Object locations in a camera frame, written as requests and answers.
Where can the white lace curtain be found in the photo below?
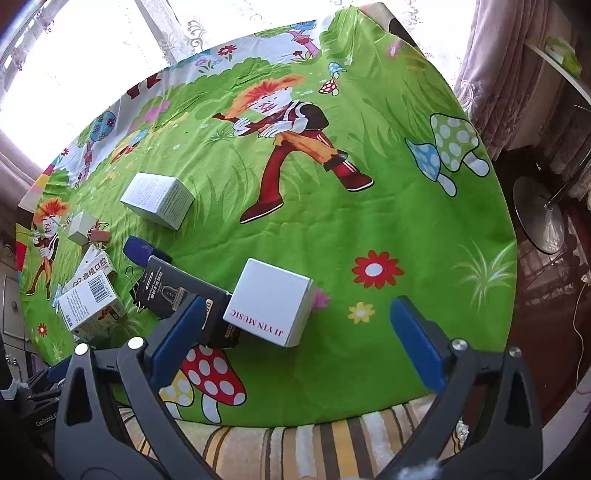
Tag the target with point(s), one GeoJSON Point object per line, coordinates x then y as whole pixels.
{"type": "Point", "coordinates": [182, 32]}

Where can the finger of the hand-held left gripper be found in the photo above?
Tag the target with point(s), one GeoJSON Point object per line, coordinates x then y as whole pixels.
{"type": "Point", "coordinates": [55, 369]}

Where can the black product box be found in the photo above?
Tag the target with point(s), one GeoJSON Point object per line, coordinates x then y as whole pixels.
{"type": "Point", "coordinates": [184, 288]}

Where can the window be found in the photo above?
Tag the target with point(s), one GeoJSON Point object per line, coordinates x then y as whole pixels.
{"type": "Point", "coordinates": [78, 60]}

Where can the brown binder clip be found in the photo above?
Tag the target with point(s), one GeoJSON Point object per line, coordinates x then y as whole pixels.
{"type": "Point", "coordinates": [100, 235]}

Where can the white square box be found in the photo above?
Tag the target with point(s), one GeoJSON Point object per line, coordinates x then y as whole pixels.
{"type": "Point", "coordinates": [270, 309]}

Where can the black binder clip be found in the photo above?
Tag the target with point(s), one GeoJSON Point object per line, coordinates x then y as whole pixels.
{"type": "Point", "coordinates": [137, 295]}

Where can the green tissue pack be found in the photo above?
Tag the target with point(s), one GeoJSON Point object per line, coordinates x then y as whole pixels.
{"type": "Point", "coordinates": [563, 53]}

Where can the round base floor stand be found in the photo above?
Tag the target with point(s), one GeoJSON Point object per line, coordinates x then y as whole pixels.
{"type": "Point", "coordinates": [538, 207]}

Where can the green cartoon printed blanket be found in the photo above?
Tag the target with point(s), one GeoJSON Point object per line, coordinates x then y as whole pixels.
{"type": "Point", "coordinates": [323, 230]}

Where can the cream ornate dresser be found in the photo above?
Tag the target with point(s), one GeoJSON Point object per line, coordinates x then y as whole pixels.
{"type": "Point", "coordinates": [9, 295]}

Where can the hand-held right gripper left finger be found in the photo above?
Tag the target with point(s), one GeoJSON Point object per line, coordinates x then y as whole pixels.
{"type": "Point", "coordinates": [178, 337]}

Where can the white barcode medicine box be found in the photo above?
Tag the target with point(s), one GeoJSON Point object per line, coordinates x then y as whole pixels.
{"type": "Point", "coordinates": [87, 309]}

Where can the pink curtain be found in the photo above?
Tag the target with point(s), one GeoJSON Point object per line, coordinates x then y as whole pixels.
{"type": "Point", "coordinates": [14, 161]}
{"type": "Point", "coordinates": [503, 78]}

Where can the small white cube box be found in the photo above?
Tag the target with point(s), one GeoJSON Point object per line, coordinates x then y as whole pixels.
{"type": "Point", "coordinates": [82, 229]}

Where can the white box with fine print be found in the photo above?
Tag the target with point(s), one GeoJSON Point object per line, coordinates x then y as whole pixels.
{"type": "Point", "coordinates": [157, 201]}

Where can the white red-lettered medicine box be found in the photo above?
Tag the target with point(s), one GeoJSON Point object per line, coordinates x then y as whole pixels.
{"type": "Point", "coordinates": [94, 270]}

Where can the dark blue small object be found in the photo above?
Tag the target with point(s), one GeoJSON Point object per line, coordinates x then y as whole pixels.
{"type": "Point", "coordinates": [138, 247]}

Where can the striped cushion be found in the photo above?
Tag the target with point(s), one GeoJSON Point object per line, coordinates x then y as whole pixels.
{"type": "Point", "coordinates": [286, 447]}

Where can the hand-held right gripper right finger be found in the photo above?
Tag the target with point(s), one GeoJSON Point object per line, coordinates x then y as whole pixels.
{"type": "Point", "coordinates": [418, 341]}

